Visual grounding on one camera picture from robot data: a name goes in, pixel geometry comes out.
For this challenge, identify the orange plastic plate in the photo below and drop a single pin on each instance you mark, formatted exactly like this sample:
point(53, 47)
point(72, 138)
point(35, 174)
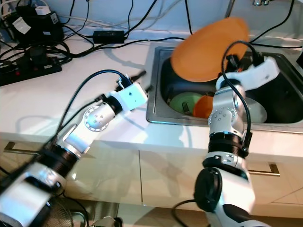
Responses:
point(208, 49)

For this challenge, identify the orange plastic bowl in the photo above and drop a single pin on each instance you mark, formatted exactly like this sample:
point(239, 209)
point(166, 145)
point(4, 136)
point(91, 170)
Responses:
point(203, 108)

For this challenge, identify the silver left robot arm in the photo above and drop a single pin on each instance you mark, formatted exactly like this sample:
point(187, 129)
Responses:
point(38, 189)

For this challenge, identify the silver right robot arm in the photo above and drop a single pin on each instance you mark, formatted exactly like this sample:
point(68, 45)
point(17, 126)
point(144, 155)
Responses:
point(227, 156)

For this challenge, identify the black power strip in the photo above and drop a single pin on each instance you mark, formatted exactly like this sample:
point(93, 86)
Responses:
point(28, 73)

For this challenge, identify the black power adapter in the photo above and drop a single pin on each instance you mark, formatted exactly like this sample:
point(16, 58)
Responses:
point(109, 37)

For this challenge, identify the green plate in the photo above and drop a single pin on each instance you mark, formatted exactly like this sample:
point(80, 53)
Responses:
point(182, 101)

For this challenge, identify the clear glass bowl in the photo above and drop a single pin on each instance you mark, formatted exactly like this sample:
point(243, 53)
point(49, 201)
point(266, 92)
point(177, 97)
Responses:
point(258, 111)

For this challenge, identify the black battery charger with labels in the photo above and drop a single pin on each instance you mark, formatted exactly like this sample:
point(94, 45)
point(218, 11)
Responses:
point(35, 26)

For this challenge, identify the metal faucet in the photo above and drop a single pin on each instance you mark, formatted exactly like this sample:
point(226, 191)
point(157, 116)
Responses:
point(229, 7)

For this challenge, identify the stainless steel sink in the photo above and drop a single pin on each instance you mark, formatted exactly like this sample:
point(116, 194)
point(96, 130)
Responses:
point(286, 94)

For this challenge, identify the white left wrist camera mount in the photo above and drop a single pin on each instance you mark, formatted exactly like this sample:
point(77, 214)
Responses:
point(131, 96)

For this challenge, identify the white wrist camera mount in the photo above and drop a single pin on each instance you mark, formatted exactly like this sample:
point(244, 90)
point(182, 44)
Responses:
point(258, 74)
point(131, 96)

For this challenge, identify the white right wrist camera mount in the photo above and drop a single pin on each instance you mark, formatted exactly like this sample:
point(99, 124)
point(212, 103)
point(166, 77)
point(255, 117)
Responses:
point(258, 74)

